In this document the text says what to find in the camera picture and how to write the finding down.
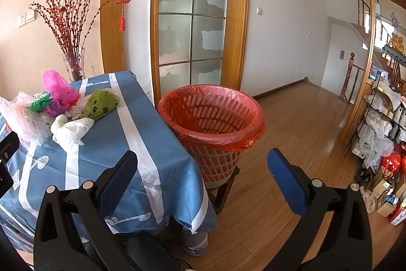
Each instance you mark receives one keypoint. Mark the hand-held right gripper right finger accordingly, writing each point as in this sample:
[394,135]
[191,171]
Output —
[287,186]

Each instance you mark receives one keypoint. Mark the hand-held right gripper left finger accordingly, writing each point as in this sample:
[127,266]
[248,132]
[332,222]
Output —
[118,182]

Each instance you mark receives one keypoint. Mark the red plastic mesh basket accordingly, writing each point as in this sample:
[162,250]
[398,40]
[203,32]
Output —
[215,163]

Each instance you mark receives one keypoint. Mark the pink plastic bag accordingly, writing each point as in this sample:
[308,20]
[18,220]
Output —
[58,90]

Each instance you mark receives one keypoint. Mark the clear bubble wrap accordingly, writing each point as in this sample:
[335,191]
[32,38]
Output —
[23,126]

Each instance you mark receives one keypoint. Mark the blue striped tablecloth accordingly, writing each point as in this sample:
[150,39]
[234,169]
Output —
[165,163]

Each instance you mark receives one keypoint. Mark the green plastic scrap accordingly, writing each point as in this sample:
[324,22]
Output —
[38,104]

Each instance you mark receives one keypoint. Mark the dark wooden stool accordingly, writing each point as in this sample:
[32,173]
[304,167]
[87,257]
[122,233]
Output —
[223,194]

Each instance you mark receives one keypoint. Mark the white plastic bag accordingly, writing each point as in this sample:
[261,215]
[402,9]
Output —
[69,131]

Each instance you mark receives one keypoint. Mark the black shoes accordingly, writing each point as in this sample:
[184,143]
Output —
[363,176]

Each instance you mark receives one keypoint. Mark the green paw print cloth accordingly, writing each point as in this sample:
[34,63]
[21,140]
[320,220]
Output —
[100,104]

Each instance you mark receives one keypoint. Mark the brown cardboard box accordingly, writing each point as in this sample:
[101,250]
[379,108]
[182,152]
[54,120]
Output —
[382,191]

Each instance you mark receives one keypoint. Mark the white plastic bags bundle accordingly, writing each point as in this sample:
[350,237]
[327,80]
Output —
[376,144]

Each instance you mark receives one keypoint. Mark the glass vase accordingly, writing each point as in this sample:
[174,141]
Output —
[76,66]

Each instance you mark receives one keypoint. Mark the red gift bag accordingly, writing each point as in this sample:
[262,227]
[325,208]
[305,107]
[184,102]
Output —
[393,163]

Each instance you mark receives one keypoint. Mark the black metal shelf rack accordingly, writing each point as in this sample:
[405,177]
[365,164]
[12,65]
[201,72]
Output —
[391,118]

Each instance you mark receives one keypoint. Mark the red berry branches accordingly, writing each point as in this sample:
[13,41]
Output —
[71,20]

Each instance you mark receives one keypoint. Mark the frosted glass pane door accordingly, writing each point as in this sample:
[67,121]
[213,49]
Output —
[193,20]

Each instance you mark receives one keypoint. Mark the gold figurine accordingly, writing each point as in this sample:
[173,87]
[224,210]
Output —
[397,44]

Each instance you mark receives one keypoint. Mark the wooden stair newel post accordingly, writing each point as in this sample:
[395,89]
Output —
[347,77]

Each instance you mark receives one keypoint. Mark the white wall socket plate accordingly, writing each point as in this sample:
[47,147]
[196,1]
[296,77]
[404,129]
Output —
[22,21]

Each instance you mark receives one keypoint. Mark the white wall switch plate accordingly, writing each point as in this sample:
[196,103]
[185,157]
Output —
[30,16]

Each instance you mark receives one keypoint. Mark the wooden wall pillar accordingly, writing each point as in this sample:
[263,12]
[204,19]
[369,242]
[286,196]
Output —
[115,45]

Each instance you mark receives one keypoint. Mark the wooden door frame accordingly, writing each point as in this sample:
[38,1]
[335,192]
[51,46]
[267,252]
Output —
[238,20]

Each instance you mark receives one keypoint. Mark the small white wall switch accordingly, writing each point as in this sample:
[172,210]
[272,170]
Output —
[259,11]

